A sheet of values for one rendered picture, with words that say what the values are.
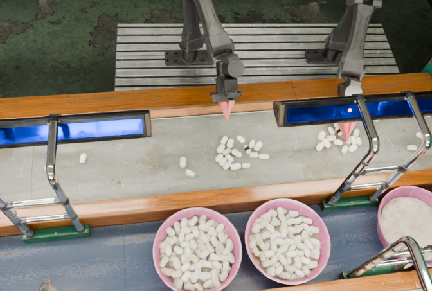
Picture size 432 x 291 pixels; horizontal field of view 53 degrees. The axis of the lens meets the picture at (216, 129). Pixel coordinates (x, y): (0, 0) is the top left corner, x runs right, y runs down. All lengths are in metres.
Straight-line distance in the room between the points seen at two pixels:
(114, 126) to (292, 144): 0.69
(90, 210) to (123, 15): 1.78
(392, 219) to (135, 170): 0.87
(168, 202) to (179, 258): 0.17
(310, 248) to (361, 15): 0.78
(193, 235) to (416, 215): 0.75
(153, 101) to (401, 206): 0.93
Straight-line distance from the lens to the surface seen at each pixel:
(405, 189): 1.62
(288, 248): 1.44
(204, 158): 1.49
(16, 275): 1.50
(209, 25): 1.45
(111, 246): 1.46
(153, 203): 1.40
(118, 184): 1.46
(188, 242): 1.38
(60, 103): 1.62
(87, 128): 1.17
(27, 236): 1.46
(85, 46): 2.80
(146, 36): 1.91
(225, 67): 1.39
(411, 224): 1.60
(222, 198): 1.41
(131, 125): 1.16
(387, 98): 1.32
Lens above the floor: 2.07
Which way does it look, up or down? 59 degrees down
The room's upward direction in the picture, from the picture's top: 10 degrees clockwise
